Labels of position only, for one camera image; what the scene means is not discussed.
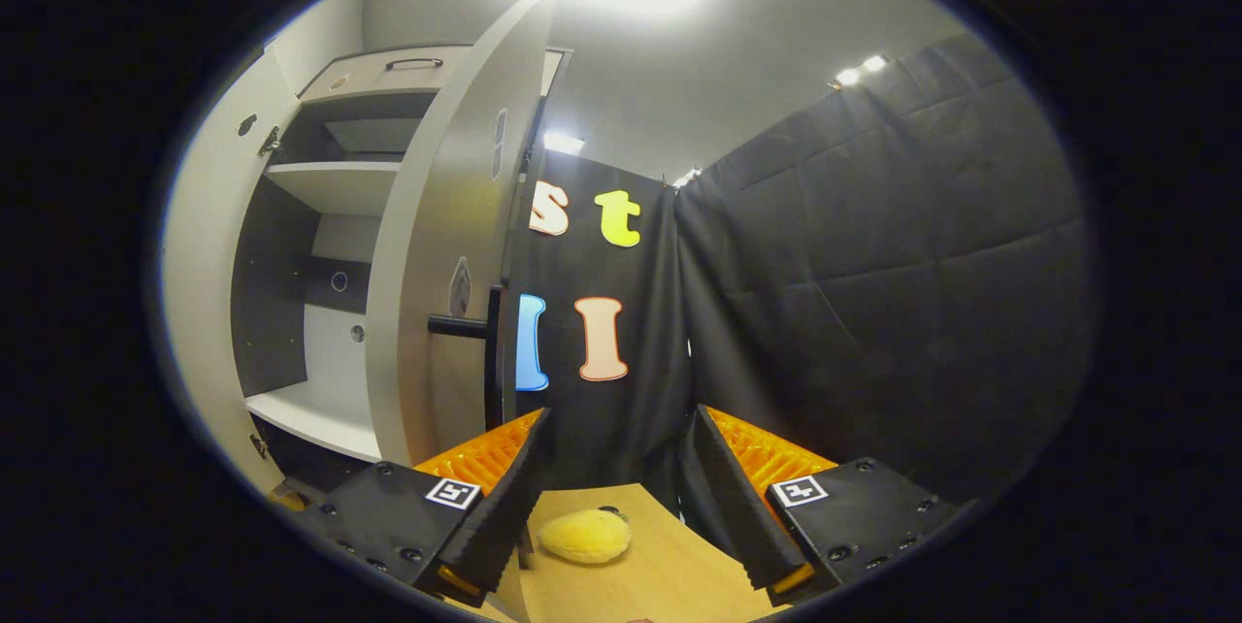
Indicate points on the grey cabinet shelf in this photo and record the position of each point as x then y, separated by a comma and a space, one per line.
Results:
310, 414
340, 186

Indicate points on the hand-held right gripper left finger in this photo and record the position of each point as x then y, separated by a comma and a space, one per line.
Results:
505, 516

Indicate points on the grey cabinet drawer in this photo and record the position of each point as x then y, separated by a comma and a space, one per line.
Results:
369, 78

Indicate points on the black backdrop cloth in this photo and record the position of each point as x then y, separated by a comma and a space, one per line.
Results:
873, 264

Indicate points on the yellow plush toy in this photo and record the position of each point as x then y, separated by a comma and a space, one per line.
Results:
585, 536

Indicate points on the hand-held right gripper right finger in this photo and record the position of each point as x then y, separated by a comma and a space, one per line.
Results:
733, 507

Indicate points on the small ceiling light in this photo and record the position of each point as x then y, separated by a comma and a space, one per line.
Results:
859, 70
563, 143

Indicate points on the grey cabinet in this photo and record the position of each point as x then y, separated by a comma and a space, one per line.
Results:
335, 351

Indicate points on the grey cabinet door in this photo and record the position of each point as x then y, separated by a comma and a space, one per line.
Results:
427, 215
199, 245

